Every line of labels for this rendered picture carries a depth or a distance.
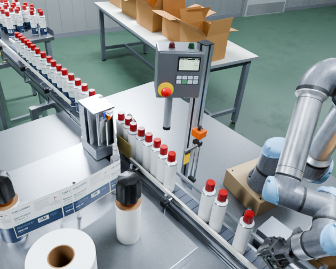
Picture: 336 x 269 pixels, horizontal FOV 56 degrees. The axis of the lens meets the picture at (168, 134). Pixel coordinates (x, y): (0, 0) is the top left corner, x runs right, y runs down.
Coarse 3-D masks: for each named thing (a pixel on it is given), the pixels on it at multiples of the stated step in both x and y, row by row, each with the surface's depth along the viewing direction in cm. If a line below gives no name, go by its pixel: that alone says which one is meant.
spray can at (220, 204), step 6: (222, 192) 112; (216, 198) 114; (222, 198) 111; (216, 204) 113; (222, 204) 112; (216, 210) 115; (222, 210) 114; (210, 216) 120; (216, 216) 116; (222, 216) 116; (210, 222) 120; (216, 222) 118; (222, 222) 119; (216, 228) 120
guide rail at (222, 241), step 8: (152, 176) 140; (160, 184) 136; (168, 192) 133; (176, 200) 130; (184, 208) 128; (192, 216) 125; (200, 224) 123; (216, 232) 118; (224, 240) 116; (232, 248) 113; (240, 256) 111; (248, 264) 109
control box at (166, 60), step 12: (156, 48) 116; (180, 48) 114; (156, 60) 117; (168, 60) 112; (156, 72) 117; (168, 72) 115; (180, 72) 116; (192, 72) 116; (156, 84) 119; (168, 84) 118; (180, 84) 119; (156, 96) 121; (180, 96) 122; (192, 96) 122
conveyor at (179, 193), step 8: (120, 152) 157; (128, 160) 153; (144, 176) 145; (152, 184) 141; (176, 192) 138; (184, 192) 138; (184, 200) 135; (192, 200) 135; (192, 208) 131; (208, 224) 125; (208, 232) 122; (224, 232) 123; (232, 232) 123; (216, 240) 120; (232, 240) 120; (224, 248) 117; (248, 248) 118; (232, 256) 115; (248, 256) 115; (256, 256) 115; (240, 264) 113; (256, 264) 113
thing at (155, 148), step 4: (156, 140) 133; (160, 140) 133; (156, 144) 133; (160, 144) 134; (152, 148) 135; (156, 148) 135; (152, 152) 136; (156, 152) 135; (152, 156) 137; (156, 156) 136; (152, 160) 138; (156, 160) 137; (152, 164) 140; (156, 164) 139; (152, 168) 141; (152, 172) 142
